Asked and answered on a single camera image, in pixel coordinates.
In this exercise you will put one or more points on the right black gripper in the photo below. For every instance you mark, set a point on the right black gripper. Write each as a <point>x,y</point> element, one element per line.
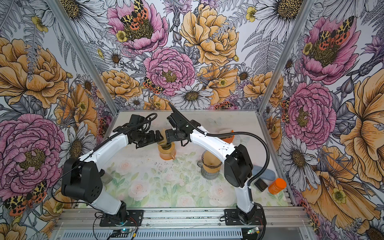
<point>169,134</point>

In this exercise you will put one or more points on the green circuit board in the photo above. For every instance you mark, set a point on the green circuit board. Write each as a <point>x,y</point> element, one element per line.
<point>254,230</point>

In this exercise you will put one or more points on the orange lid bottle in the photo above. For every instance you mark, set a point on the orange lid bottle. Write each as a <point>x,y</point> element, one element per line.
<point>277,186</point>

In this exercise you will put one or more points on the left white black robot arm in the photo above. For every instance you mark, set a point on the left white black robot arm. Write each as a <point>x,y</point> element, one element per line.
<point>84,177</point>

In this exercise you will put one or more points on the wooden ring holder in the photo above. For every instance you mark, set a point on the wooden ring holder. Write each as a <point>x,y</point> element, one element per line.
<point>165,150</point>
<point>211,169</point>

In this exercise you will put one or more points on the small black box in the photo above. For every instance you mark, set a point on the small black box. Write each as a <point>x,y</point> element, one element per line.
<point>261,185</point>

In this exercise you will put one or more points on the aluminium rail frame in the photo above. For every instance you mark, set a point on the aluminium rail frame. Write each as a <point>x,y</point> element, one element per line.
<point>283,223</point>

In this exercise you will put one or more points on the clear grey glass carafe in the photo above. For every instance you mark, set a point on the clear grey glass carafe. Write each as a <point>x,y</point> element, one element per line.
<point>206,174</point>

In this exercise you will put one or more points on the orange glass carafe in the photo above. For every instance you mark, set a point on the orange glass carafe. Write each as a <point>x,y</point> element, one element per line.
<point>168,155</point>

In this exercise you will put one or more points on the green glass dripper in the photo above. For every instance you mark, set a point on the green glass dripper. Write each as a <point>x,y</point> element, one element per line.
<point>173,145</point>

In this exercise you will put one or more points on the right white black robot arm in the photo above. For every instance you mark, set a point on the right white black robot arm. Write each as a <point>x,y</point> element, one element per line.
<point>236,160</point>

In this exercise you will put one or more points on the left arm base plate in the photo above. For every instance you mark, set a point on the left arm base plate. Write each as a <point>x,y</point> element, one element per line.
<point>129,218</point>

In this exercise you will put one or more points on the clear grey glass dripper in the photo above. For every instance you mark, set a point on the clear grey glass dripper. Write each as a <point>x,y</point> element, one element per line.
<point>210,162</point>

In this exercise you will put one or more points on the orange coffee filter pack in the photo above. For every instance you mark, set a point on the orange coffee filter pack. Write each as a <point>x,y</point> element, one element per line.
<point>227,139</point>

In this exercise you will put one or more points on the wooden ring holder front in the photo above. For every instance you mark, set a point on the wooden ring holder front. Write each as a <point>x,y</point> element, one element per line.
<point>211,169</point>

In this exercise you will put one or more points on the blue grey oval sponge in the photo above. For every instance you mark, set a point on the blue grey oval sponge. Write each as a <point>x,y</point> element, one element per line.
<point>266,175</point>

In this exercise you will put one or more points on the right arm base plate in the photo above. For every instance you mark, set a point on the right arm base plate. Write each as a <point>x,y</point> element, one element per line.
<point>236,217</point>

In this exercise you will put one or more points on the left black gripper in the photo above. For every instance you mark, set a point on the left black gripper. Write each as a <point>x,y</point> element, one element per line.
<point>151,139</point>

